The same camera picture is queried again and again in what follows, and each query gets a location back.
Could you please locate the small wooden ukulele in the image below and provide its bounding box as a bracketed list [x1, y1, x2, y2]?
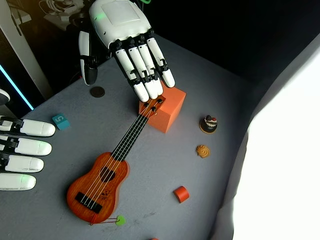
[66, 94, 167, 225]

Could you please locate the toy chocolate cake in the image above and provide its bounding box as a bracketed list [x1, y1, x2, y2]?
[199, 114, 218, 135]

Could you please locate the toy swirl cookie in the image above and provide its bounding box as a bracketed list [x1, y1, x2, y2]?
[195, 144, 211, 159]

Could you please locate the teal number five block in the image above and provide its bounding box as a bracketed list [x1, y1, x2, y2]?
[51, 113, 71, 131]

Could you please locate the white upright panel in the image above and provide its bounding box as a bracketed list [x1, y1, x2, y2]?
[0, 0, 54, 101]

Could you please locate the grey table cloth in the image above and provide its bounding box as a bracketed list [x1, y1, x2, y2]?
[0, 33, 320, 240]

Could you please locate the cyan light strip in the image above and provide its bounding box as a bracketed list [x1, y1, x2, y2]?
[0, 64, 35, 111]

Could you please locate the red cylinder block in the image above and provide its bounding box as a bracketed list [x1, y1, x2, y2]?
[173, 185, 190, 204]

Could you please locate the orange rectangular block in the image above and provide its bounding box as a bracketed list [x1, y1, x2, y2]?
[138, 81, 187, 134]

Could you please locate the dark brown round disc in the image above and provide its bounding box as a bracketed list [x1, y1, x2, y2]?
[89, 86, 106, 98]

